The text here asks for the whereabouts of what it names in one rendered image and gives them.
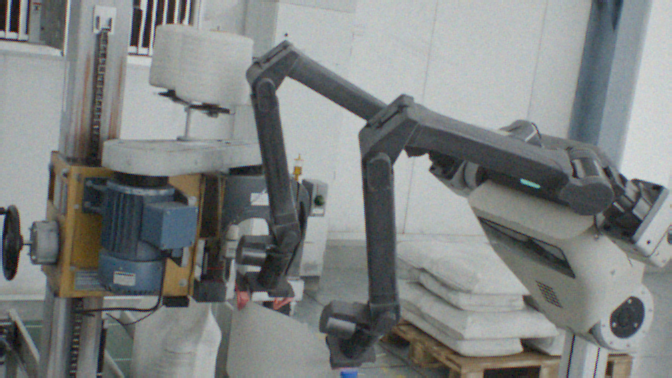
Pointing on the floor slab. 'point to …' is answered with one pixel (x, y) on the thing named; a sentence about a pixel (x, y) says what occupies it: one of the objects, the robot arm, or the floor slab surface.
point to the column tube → (114, 90)
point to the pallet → (437, 351)
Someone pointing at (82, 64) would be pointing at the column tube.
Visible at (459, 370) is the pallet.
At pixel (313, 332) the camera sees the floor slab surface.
